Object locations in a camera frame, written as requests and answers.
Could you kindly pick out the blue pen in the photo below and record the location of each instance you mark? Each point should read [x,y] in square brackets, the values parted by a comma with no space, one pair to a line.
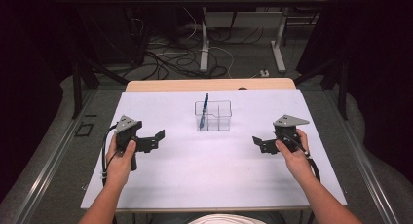
[204,112]

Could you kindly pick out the person's white shirt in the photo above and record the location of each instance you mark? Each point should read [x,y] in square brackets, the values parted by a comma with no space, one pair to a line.
[227,220]

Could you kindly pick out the black metal stand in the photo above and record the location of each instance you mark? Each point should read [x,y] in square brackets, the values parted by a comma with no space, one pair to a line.
[341,87]
[77,87]

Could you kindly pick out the white table mat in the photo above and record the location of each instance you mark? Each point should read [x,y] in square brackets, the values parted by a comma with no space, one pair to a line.
[211,175]

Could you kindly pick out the aluminium floor rail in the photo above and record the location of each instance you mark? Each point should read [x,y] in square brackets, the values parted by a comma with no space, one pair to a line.
[48,172]
[370,175]

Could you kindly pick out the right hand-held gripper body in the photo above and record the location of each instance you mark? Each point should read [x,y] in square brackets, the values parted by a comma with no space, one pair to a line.
[287,133]

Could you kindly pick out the clear plastic pen holder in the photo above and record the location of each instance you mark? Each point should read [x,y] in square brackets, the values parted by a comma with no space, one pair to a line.
[216,118]

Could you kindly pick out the white power plug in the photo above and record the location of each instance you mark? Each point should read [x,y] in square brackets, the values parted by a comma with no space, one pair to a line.
[264,73]

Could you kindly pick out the person's right hand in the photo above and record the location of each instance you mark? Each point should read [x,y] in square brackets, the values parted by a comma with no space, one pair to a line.
[295,164]

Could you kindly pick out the wooden table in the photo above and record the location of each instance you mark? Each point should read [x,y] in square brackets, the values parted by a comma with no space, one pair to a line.
[195,84]

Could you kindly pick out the white-legged background desk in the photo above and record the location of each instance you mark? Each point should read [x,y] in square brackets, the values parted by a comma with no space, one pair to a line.
[204,48]

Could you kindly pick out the black overhead bar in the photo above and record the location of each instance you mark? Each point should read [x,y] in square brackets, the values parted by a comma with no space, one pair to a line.
[162,1]

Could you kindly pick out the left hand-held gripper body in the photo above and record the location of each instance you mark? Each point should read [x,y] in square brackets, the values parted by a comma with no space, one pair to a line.
[125,134]

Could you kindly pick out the person's left hand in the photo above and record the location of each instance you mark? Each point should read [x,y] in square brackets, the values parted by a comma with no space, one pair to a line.
[120,165]

